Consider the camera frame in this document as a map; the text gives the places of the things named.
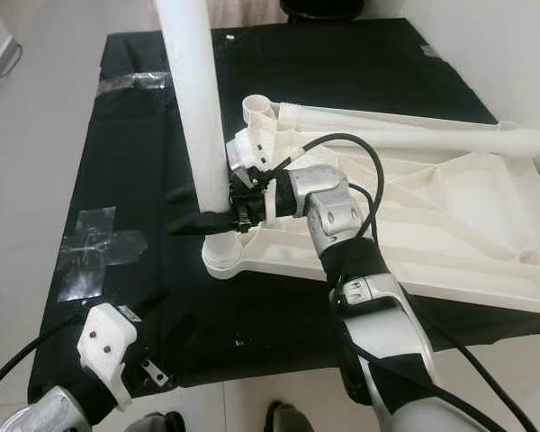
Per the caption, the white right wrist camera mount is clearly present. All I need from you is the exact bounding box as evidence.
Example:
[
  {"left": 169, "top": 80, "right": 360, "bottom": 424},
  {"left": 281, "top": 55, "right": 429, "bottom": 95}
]
[{"left": 229, "top": 126, "right": 286, "bottom": 223}]

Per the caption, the black tablecloth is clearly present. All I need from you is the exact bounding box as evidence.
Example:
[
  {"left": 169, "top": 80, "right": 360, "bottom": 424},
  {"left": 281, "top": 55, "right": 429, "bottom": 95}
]
[{"left": 25, "top": 16, "right": 540, "bottom": 417}]

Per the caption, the white plastic table top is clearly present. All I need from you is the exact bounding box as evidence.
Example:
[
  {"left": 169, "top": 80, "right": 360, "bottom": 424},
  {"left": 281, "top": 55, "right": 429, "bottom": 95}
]
[{"left": 202, "top": 94, "right": 540, "bottom": 318}]

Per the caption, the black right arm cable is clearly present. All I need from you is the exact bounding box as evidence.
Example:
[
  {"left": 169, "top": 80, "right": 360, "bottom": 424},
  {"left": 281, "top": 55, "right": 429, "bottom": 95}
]
[{"left": 268, "top": 132, "right": 540, "bottom": 432}]

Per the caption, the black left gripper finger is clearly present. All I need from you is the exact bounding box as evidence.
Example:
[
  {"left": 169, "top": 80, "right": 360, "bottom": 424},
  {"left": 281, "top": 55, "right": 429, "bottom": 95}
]
[{"left": 126, "top": 290, "right": 170, "bottom": 318}]

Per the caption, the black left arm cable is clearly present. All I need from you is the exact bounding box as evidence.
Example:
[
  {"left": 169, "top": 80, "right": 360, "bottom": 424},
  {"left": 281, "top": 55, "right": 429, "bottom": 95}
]
[{"left": 0, "top": 309, "right": 88, "bottom": 403}]

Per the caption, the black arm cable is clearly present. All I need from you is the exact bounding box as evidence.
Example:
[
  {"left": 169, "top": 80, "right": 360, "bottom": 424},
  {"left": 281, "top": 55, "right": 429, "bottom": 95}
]
[
  {"left": 268, "top": 132, "right": 540, "bottom": 432},
  {"left": 0, "top": 309, "right": 88, "bottom": 403}
]

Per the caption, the white plastic table leg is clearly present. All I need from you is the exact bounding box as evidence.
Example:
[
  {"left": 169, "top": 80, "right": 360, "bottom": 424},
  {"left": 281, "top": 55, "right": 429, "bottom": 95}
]
[
  {"left": 273, "top": 102, "right": 540, "bottom": 159},
  {"left": 152, "top": 0, "right": 234, "bottom": 266},
  {"left": 301, "top": 130, "right": 507, "bottom": 154}
]

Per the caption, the clear tape cross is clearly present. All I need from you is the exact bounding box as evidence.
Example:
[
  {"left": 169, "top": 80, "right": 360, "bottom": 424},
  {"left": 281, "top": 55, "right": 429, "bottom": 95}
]
[{"left": 55, "top": 206, "right": 150, "bottom": 303}]

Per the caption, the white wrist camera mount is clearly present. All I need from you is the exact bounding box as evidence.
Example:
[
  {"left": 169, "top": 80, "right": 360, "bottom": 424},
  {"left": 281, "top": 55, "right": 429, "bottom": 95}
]
[
  {"left": 229, "top": 126, "right": 286, "bottom": 223},
  {"left": 78, "top": 302, "right": 139, "bottom": 412}
]

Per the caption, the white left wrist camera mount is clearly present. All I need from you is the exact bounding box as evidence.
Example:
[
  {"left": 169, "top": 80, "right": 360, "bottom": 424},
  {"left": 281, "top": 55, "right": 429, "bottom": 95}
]
[{"left": 78, "top": 302, "right": 139, "bottom": 412}]

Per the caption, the clear plastic bag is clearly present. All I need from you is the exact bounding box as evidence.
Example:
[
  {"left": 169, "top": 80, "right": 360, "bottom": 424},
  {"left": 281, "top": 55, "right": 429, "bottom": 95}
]
[{"left": 96, "top": 71, "right": 173, "bottom": 96}]

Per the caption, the robot left leg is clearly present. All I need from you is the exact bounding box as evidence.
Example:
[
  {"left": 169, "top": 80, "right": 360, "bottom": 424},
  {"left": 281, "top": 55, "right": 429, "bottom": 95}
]
[{"left": 126, "top": 409, "right": 187, "bottom": 432}]

